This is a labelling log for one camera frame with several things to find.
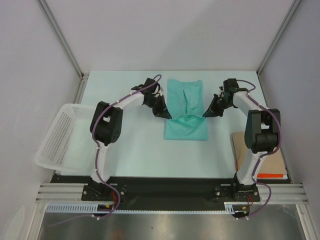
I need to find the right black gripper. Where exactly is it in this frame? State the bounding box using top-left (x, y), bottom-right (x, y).
top-left (203, 93), bottom-right (233, 118)

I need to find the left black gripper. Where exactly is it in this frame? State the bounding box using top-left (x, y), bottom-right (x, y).
top-left (144, 95), bottom-right (171, 120)

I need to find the teal green t shirt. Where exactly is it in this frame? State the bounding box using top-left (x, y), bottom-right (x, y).
top-left (164, 79), bottom-right (208, 141)

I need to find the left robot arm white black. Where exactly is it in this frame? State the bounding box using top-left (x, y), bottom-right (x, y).
top-left (90, 74), bottom-right (172, 203)

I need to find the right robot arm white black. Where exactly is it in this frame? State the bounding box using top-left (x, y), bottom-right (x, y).
top-left (202, 78), bottom-right (282, 202)

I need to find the folded beige t shirt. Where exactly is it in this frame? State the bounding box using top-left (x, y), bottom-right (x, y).
top-left (231, 131), bottom-right (288, 179)

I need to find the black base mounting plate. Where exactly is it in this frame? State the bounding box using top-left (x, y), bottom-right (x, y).
top-left (50, 174), bottom-right (290, 211)

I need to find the white plastic laundry basket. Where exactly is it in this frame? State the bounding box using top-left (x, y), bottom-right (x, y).
top-left (34, 103), bottom-right (96, 174)

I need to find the left aluminium corner post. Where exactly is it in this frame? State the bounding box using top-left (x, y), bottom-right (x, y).
top-left (36, 0), bottom-right (90, 104)

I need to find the aluminium corner post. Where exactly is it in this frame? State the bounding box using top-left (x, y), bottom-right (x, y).
top-left (256, 0), bottom-right (303, 77)
top-left (36, 0), bottom-right (90, 104)

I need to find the white slotted cable duct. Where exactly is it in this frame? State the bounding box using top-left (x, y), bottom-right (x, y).
top-left (45, 203), bottom-right (249, 215)

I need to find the right aluminium corner post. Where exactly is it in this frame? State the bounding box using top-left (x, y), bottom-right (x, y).
top-left (256, 0), bottom-right (303, 77)

